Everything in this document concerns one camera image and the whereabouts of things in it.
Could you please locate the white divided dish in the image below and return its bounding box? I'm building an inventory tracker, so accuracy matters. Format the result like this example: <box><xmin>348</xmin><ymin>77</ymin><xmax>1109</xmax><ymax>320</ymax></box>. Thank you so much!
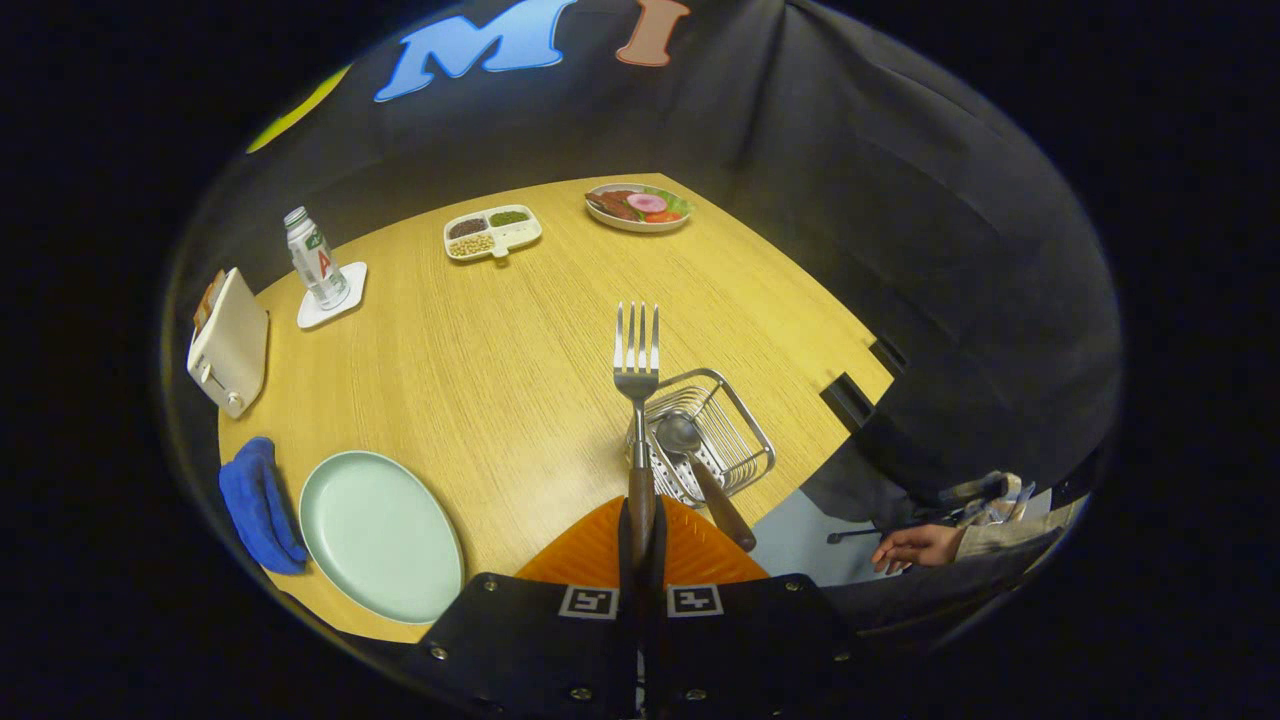
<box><xmin>443</xmin><ymin>204</ymin><xmax>544</xmax><ymax>263</ymax></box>

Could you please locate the white square coaster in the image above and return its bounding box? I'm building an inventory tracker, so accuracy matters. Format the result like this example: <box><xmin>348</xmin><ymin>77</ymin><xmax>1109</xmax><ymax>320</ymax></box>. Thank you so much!
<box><xmin>296</xmin><ymin>261</ymin><xmax>369</xmax><ymax>330</ymax></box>

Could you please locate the metal wire basket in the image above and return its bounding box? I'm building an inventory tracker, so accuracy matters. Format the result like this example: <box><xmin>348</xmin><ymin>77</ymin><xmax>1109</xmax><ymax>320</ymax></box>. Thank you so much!
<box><xmin>627</xmin><ymin>368</ymin><xmax>777</xmax><ymax>509</ymax></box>

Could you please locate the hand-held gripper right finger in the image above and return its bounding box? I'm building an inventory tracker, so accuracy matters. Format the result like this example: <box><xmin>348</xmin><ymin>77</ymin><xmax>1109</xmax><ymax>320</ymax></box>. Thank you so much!
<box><xmin>640</xmin><ymin>495</ymin><xmax>871</xmax><ymax>720</ymax></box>

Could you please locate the blue cloth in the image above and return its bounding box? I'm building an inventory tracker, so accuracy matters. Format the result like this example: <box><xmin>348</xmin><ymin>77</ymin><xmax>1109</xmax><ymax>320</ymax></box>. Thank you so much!
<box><xmin>219</xmin><ymin>436</ymin><xmax>310</xmax><ymax>576</ymax></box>

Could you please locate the white plate of food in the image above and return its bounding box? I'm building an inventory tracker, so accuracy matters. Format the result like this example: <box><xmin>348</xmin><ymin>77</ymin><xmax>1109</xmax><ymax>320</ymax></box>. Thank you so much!
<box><xmin>584</xmin><ymin>182</ymin><xmax>695</xmax><ymax>234</ymax></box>

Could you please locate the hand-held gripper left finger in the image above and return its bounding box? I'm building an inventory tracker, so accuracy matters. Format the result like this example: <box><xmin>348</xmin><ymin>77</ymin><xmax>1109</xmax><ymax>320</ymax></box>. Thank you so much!
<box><xmin>403</xmin><ymin>497</ymin><xmax>641</xmax><ymax>720</ymax></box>

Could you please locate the brown toast slice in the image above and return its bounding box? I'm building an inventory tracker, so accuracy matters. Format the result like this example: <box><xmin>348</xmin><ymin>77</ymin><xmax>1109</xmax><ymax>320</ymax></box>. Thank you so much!
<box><xmin>192</xmin><ymin>270</ymin><xmax>227</xmax><ymax>336</ymax></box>

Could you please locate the wooden-handled metal fork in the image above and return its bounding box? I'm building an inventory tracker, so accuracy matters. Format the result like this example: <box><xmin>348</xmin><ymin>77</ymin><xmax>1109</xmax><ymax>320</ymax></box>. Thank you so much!
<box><xmin>613</xmin><ymin>302</ymin><xmax>661</xmax><ymax>571</ymax></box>

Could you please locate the wooden-handled metal spoon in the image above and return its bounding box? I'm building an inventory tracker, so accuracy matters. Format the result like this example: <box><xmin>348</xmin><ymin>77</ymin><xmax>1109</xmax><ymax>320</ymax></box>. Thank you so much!
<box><xmin>655</xmin><ymin>412</ymin><xmax>759</xmax><ymax>553</ymax></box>

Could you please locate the white toaster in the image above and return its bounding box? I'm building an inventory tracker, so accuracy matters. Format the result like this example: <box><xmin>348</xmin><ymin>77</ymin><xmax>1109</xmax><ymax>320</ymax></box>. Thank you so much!
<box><xmin>186</xmin><ymin>267</ymin><xmax>271</xmax><ymax>420</ymax></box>

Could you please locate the plastic water bottle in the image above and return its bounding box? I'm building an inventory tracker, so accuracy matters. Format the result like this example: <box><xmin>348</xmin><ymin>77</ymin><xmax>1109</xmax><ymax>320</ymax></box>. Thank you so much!
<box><xmin>284</xmin><ymin>206</ymin><xmax>351</xmax><ymax>311</ymax></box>

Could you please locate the pale green plate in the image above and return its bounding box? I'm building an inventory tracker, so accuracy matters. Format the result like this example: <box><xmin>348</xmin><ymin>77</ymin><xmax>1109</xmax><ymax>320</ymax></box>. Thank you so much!
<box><xmin>299</xmin><ymin>450</ymin><xmax>466</xmax><ymax>626</ymax></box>

